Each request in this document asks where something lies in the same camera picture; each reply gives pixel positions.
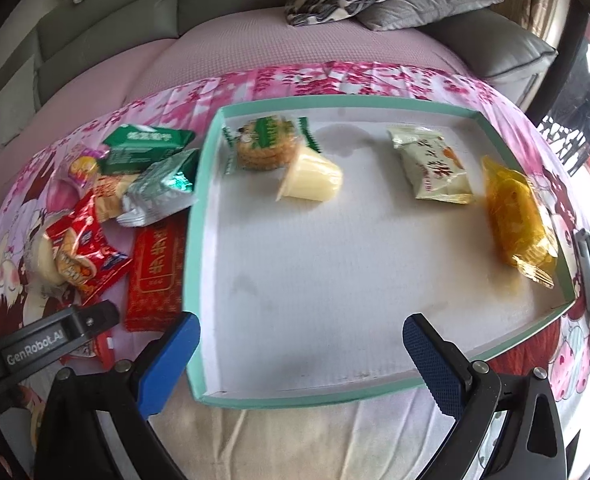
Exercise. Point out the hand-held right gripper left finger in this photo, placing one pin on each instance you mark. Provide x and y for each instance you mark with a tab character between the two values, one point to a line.
167	360

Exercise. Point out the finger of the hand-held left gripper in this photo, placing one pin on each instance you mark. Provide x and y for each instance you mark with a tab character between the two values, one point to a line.
95	320

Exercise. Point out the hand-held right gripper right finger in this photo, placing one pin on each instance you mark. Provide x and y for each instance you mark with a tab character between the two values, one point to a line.
432	360

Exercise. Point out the red biscuit packet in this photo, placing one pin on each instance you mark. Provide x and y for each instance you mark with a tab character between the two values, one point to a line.
82	255

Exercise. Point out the teal cardboard tray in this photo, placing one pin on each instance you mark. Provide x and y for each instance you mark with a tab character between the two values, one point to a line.
325	285

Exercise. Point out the yellow cake packet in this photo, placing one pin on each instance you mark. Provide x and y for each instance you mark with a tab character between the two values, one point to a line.
517	215

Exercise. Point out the green white biscuit packet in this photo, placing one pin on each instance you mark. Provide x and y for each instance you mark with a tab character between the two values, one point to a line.
140	147

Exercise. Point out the cream snack packet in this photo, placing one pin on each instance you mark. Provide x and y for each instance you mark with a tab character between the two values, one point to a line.
435	170

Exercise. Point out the pale jelly cup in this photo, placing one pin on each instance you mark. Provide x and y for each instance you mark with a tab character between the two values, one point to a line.
312	177
42	257

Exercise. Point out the clear green round biscuit packet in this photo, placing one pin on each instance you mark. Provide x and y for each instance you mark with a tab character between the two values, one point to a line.
267	145

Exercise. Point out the white red label packet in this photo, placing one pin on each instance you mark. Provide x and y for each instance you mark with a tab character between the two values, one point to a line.
106	351

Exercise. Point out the red flat snack packet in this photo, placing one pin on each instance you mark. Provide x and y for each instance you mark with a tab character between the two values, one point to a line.
155	275

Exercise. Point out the silver green snack packet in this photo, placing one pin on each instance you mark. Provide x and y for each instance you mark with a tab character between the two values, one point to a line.
160	192

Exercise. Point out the pink orange snack packet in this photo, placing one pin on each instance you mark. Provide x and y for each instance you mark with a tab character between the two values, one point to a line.
82	167

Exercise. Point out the pink printed blanket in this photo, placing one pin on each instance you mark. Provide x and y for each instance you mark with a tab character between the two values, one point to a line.
300	440

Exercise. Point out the grey phone stand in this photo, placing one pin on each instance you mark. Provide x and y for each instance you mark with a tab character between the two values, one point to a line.
586	255

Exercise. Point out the white cushion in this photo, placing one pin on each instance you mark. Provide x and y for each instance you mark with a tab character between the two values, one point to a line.
12	105

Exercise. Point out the grey pillow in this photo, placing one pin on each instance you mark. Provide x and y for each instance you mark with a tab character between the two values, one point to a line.
425	5

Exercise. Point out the dark door frame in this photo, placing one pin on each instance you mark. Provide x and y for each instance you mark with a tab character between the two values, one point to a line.
567	60

